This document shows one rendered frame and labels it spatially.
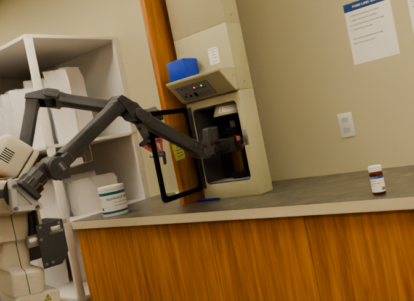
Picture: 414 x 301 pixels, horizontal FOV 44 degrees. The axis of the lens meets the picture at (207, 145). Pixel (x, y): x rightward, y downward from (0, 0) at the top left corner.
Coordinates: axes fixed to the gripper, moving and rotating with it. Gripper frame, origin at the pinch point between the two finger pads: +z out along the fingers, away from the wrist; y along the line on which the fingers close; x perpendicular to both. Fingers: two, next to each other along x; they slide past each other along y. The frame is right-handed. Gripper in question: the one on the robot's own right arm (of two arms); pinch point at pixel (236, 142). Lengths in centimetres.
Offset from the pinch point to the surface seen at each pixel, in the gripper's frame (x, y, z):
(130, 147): -8, 110, 31
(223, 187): 18.8, 4.8, -11.3
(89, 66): -68, 134, 33
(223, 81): -27.8, -12.7, -16.5
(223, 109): -16.4, -2.7, -7.8
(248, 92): -21.2, -14.8, -3.3
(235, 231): 32, -19, -39
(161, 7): -72, 22, -6
